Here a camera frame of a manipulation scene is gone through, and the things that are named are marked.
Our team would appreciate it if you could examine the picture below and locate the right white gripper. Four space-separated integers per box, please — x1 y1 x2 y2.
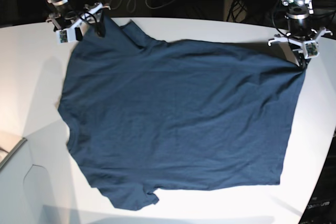
46 2 111 37

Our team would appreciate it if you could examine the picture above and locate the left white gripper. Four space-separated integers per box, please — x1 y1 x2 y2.
268 27 333 67

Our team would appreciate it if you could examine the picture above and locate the dark blue t-shirt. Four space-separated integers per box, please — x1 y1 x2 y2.
58 20 305 210

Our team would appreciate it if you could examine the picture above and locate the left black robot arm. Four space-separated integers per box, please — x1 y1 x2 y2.
101 0 335 67

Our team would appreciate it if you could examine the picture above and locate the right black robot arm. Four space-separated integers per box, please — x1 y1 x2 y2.
46 0 110 44

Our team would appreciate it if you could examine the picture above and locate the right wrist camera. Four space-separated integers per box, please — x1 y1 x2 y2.
56 28 77 44

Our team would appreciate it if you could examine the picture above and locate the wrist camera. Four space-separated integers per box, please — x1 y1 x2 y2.
56 28 77 44
303 40 319 59

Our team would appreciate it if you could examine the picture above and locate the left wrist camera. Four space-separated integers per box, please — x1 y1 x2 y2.
303 40 319 59

